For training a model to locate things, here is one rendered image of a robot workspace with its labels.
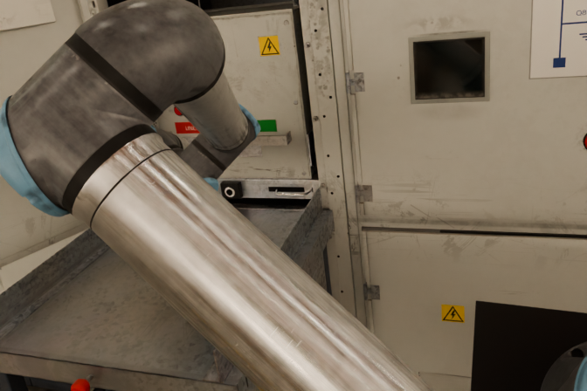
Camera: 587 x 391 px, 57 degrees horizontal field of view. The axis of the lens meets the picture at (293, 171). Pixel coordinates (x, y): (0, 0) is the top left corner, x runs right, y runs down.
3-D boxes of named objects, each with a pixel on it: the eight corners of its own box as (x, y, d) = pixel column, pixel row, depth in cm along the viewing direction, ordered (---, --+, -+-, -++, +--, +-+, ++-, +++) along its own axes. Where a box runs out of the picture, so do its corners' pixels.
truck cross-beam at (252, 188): (321, 199, 156) (319, 180, 154) (156, 195, 173) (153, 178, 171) (325, 192, 160) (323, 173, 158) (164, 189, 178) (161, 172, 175)
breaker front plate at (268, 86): (310, 184, 155) (290, 11, 138) (162, 182, 171) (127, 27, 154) (311, 182, 156) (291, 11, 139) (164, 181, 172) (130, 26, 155)
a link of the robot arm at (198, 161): (218, 167, 107) (177, 130, 111) (177, 211, 106) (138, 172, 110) (233, 180, 116) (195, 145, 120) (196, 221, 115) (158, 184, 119)
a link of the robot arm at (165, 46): (142, -74, 52) (231, 100, 119) (50, 20, 51) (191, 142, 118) (231, 3, 51) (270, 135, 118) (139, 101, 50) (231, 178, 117)
